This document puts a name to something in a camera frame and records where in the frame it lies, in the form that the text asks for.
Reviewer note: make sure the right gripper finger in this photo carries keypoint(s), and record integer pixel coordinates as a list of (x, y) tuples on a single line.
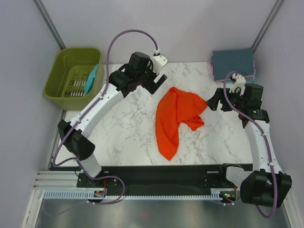
[(213, 102), (225, 105)]

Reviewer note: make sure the teal t shirt in basket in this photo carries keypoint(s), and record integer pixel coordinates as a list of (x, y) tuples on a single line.
[(90, 80)]

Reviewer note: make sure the aluminium frame rail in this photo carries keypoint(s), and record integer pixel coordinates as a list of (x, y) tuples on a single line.
[(55, 180)]

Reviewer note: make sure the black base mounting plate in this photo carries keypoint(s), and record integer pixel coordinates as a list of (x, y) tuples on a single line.
[(168, 179)]

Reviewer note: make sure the light blue slotted cable duct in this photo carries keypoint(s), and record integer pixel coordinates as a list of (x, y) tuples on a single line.
[(84, 194)]

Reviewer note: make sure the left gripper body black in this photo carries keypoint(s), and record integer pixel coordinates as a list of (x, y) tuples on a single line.
[(147, 77)]

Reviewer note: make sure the left aluminium corner post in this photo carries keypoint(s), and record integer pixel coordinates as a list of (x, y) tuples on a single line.
[(49, 23)]

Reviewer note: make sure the orange t shirt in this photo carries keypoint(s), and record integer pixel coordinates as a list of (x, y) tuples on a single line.
[(174, 108)]

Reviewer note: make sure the olive green plastic basket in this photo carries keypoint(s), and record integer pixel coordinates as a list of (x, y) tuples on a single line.
[(65, 85)]

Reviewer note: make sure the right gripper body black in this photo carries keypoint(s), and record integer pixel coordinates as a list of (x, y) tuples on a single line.
[(234, 98)]

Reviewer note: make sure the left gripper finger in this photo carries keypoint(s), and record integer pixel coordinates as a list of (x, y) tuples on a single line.
[(160, 78), (153, 88)]

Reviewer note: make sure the folded dark teal t shirt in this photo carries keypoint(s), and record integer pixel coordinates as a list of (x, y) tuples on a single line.
[(234, 52)]

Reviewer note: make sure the aluminium corner post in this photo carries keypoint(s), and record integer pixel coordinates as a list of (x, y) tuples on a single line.
[(49, 23), (270, 18)]

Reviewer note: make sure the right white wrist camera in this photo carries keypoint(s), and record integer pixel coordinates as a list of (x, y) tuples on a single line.
[(238, 86)]

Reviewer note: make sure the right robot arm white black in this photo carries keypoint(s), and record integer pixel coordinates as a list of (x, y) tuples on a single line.
[(266, 185)]

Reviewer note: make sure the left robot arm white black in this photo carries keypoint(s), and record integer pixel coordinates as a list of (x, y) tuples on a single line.
[(74, 134)]

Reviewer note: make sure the right aluminium corner post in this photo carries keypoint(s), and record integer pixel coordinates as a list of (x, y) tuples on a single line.
[(270, 18)]

